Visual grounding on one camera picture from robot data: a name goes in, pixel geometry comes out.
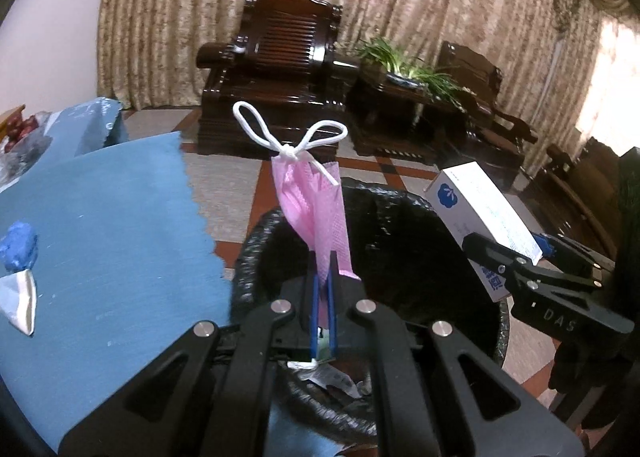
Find dark red fruits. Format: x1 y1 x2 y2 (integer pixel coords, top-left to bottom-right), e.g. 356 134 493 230
4 114 40 152

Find green potted plant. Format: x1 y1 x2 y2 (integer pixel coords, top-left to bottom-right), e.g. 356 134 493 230
356 36 467 105

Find dark wooden bench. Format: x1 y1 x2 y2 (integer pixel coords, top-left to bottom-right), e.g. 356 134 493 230
521 136 623 265

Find beige patterned curtain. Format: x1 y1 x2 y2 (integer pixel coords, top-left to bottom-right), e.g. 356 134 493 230
95 0 640 175

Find dark wooden slatted armchair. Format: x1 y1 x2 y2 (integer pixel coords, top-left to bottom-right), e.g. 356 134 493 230
196 0 362 159

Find black bag lined trash bin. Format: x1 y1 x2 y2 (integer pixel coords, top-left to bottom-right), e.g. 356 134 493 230
229 177 512 444

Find blue tablecloth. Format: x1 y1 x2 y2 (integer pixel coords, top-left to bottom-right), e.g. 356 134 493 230
0 97 346 457

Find dark wooden side table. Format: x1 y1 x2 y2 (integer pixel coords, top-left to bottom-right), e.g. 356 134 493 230
346 63 477 167

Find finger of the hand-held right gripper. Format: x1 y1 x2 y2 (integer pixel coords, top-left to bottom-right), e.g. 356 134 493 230
462 233 539 289
532 233 617 289

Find white folded mask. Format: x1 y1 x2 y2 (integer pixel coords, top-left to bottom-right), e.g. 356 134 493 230
0 269 37 337

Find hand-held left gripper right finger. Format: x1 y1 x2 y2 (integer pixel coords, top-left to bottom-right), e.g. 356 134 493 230
327 272 586 457

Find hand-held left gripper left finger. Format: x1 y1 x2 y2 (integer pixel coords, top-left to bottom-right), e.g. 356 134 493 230
59 274 321 457

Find crumpled blue glove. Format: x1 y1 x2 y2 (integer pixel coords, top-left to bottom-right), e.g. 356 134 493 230
0 220 40 273

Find white box with blue print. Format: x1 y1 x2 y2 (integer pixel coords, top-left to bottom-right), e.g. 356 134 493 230
425 162 546 304

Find pink face mask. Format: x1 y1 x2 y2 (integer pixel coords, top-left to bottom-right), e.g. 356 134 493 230
232 101 362 334

